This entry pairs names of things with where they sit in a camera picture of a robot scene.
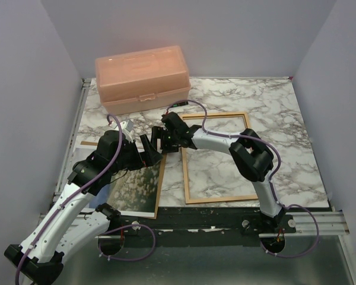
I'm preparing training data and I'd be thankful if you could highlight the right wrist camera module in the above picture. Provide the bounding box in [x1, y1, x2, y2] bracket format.
[161, 112, 189, 132]

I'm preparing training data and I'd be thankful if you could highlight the brown frame backing board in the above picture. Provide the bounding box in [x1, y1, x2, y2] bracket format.
[80, 141, 167, 220]

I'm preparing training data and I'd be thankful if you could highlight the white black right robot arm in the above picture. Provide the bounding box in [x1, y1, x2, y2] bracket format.
[151, 125, 285, 233]

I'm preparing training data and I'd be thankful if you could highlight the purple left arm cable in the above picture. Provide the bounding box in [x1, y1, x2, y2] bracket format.
[15, 113, 156, 284]

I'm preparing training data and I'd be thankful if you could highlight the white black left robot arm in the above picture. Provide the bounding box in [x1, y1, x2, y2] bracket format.
[4, 130, 163, 284]

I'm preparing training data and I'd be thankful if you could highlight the pink plastic storage box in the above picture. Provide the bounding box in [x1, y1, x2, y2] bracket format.
[95, 46, 191, 115]

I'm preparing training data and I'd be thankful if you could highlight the black robot mounting base rail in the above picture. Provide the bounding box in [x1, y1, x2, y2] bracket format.
[49, 204, 318, 249]

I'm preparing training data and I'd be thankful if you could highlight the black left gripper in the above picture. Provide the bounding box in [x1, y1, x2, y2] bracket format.
[110, 134, 163, 173]

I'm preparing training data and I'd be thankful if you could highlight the brown wooden picture frame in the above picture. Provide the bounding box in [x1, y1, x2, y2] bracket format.
[181, 111, 258, 204]

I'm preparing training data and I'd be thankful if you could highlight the black green marker pen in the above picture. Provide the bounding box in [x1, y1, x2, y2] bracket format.
[172, 101, 189, 107]

